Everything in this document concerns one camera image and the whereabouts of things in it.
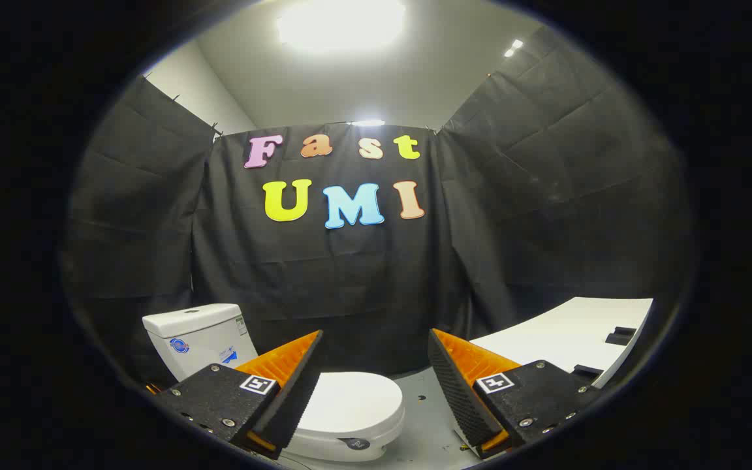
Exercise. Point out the black backdrop cloth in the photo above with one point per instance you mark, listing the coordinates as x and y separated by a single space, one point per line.
350 281

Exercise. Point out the large ceiling lamp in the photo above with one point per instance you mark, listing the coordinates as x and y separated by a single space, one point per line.
340 25

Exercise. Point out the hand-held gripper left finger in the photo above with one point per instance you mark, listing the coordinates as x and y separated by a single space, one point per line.
297 385

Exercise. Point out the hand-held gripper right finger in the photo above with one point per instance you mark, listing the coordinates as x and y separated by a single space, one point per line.
454 385

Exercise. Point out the small ceiling spotlight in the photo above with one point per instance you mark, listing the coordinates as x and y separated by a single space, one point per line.
514 47

